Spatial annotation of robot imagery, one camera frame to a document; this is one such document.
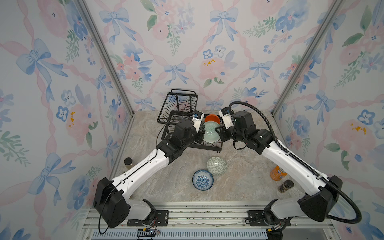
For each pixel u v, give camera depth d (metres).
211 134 0.73
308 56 0.86
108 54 0.87
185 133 0.55
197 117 0.62
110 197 0.39
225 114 0.64
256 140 0.51
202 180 0.86
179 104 1.07
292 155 0.46
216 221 0.74
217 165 0.90
